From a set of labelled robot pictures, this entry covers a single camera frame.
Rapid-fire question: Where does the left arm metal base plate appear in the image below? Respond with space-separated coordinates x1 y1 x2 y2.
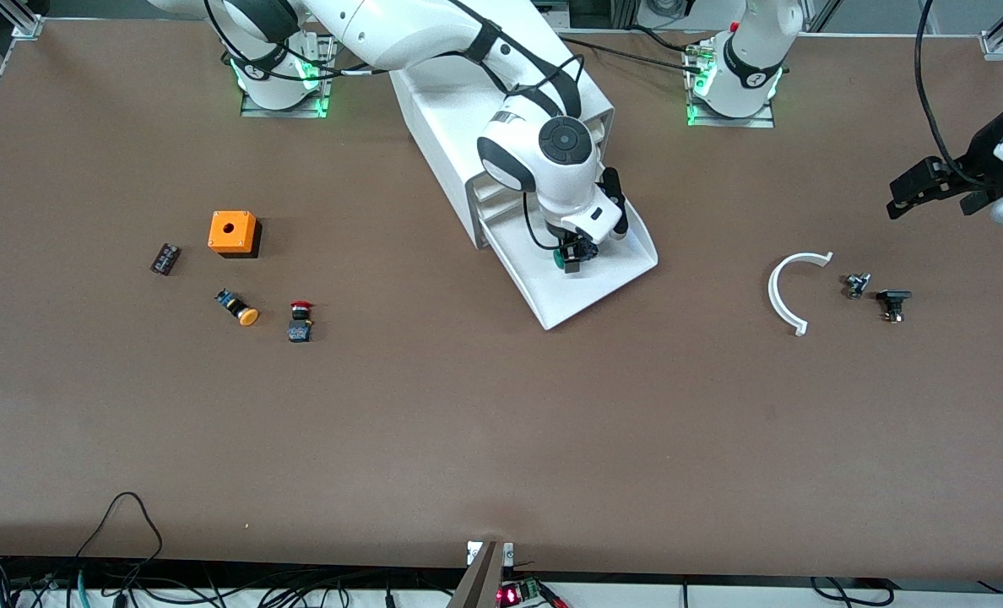
686 38 777 129

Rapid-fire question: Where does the black cable tangle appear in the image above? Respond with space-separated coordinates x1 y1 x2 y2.
0 553 469 608

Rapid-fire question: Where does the circuit board with red light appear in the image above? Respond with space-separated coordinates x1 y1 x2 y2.
497 577 570 608

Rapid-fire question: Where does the thin black looped cable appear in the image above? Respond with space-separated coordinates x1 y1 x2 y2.
75 491 165 592

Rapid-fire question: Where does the black flat-head switch part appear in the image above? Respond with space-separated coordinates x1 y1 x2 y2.
876 289 914 323

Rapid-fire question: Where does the middle white cabinet drawer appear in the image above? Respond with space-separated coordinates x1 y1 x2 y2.
476 193 523 225

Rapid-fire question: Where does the yellow push button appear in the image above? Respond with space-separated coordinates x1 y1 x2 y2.
214 288 260 327

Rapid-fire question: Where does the green push button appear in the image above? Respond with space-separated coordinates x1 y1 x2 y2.
554 239 597 273

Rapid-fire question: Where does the white curved plastic arc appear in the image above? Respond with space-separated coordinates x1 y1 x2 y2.
767 252 834 337

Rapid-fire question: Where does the orange button enclosure box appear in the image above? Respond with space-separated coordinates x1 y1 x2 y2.
208 210 263 259

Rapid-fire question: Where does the small white mounting bracket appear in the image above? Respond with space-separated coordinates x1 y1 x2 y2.
466 540 516 567

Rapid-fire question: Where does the red push button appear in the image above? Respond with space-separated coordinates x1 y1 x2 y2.
287 300 317 344

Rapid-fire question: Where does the black cable behind cabinet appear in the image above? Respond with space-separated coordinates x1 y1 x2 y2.
556 25 709 77

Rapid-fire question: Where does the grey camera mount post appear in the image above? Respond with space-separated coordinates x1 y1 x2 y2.
447 540 507 608

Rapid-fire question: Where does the white drawer cabinet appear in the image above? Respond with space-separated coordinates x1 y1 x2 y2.
390 25 616 251

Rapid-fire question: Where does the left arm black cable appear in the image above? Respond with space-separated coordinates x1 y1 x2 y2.
914 0 975 182

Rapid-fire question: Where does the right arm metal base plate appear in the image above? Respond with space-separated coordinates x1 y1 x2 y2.
240 34 335 119

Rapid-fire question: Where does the lowest white cabinet drawer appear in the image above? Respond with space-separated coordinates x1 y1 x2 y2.
478 196 659 331

